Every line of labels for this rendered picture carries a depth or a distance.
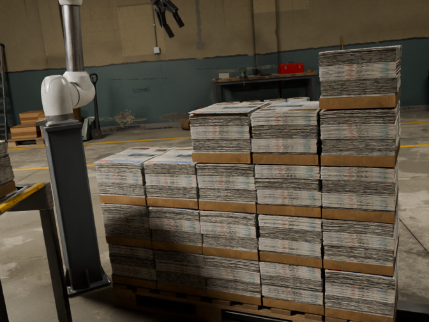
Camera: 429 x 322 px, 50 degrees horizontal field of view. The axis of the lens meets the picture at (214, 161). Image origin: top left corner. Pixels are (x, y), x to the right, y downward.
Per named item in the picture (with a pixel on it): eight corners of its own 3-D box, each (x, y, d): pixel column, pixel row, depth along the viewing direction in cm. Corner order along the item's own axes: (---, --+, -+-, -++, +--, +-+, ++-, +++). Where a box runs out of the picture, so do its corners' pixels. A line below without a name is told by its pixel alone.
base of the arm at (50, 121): (34, 125, 266) (33, 115, 264) (73, 120, 275) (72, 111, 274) (39, 128, 250) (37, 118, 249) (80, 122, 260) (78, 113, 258)
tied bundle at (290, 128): (276, 147, 234) (274, 101, 229) (334, 147, 222) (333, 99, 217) (251, 165, 201) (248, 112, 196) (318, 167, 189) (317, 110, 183)
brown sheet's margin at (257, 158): (277, 145, 234) (276, 137, 233) (334, 145, 222) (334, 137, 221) (252, 163, 200) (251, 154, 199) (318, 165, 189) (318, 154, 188)
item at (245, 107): (218, 104, 239) (218, 102, 239) (270, 102, 227) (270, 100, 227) (187, 115, 206) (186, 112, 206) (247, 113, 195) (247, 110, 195)
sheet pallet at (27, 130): (89, 135, 887) (85, 106, 874) (72, 144, 807) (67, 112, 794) (30, 139, 899) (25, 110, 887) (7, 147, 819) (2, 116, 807)
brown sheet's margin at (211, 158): (222, 145, 246) (221, 137, 245) (274, 145, 235) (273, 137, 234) (191, 162, 212) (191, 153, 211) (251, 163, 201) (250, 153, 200)
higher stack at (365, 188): (338, 301, 241) (332, 50, 212) (399, 310, 228) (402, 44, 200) (323, 345, 207) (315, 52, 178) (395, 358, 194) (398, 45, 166)
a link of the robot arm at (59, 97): (37, 116, 258) (31, 76, 253) (59, 112, 274) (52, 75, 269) (62, 115, 252) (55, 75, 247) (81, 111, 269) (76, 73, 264)
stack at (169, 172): (150, 274, 289) (135, 145, 270) (339, 301, 241) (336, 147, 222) (113, 306, 255) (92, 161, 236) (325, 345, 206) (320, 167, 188)
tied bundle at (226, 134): (222, 146, 247) (219, 103, 241) (275, 146, 235) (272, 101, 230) (191, 163, 213) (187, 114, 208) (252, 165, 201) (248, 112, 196)
